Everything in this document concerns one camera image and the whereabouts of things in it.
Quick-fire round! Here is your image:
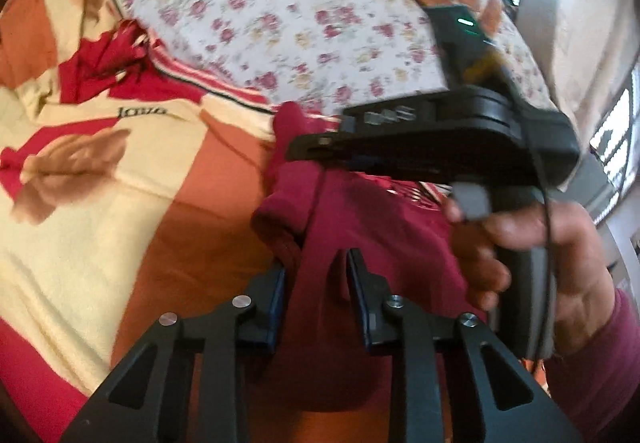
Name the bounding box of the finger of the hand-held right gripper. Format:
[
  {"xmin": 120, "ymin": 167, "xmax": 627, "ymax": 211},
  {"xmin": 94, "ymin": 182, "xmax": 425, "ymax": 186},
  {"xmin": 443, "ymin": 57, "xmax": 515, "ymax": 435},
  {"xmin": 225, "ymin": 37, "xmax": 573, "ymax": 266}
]
[{"xmin": 286, "ymin": 129, "xmax": 451, "ymax": 185}]

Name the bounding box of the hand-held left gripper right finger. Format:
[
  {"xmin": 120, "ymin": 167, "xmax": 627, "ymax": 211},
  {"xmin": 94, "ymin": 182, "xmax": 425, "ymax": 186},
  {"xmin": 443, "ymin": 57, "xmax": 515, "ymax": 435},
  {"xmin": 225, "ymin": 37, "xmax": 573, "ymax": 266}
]
[{"xmin": 347, "ymin": 248, "xmax": 583, "ymax": 443}]

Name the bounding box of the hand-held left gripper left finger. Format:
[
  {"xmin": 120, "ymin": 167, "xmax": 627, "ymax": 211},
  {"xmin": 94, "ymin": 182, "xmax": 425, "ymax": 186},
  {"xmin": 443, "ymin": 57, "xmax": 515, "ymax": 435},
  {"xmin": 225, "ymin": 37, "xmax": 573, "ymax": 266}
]
[{"xmin": 60, "ymin": 265, "xmax": 287, "ymax": 443}]

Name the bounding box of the maroon small garment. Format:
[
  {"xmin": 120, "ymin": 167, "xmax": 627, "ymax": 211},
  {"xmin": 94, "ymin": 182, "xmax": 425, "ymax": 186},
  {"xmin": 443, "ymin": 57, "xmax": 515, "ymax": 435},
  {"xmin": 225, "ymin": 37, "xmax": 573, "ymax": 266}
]
[{"xmin": 247, "ymin": 102, "xmax": 491, "ymax": 419}]

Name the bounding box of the person's right forearm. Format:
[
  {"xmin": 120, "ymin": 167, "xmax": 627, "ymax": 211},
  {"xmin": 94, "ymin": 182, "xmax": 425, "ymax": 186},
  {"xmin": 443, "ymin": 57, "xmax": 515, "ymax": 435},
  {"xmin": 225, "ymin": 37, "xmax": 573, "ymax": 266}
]
[{"xmin": 542, "ymin": 288, "xmax": 640, "ymax": 439}]

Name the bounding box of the person's right hand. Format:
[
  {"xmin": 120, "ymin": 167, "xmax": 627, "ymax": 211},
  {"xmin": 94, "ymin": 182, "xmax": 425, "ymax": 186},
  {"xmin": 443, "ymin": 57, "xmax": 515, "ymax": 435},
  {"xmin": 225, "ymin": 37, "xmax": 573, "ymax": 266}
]
[{"xmin": 445, "ymin": 196, "xmax": 620, "ymax": 358}]

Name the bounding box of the floral bedsheet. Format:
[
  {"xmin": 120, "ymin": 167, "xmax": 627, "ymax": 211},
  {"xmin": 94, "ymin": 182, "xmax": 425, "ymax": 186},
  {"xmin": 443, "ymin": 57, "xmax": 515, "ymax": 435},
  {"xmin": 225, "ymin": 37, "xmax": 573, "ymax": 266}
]
[{"xmin": 80, "ymin": 0, "xmax": 551, "ymax": 119}]

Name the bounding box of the red orange cream printed blanket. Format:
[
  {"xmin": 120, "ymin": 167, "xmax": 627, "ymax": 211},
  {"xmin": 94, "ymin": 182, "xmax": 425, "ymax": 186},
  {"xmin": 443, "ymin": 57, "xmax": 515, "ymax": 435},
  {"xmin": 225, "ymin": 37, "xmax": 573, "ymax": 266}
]
[{"xmin": 0, "ymin": 0, "xmax": 451, "ymax": 443}]

